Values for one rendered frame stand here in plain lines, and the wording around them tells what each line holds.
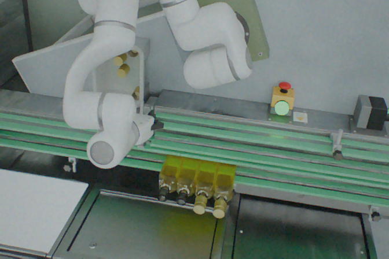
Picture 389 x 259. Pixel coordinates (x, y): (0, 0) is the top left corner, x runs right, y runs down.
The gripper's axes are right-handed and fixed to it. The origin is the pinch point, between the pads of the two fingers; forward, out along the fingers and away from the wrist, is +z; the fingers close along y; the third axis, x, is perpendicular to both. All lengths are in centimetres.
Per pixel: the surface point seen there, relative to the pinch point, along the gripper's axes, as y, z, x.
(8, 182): -49, 24, -38
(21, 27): -90, 107, 3
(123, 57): -16.6, 37.5, 7.4
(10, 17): -90, 97, 8
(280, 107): 37, 34, -1
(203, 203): 17.9, 10.7, -26.6
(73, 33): -51, 78, 7
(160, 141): 0.2, 29.2, -16.7
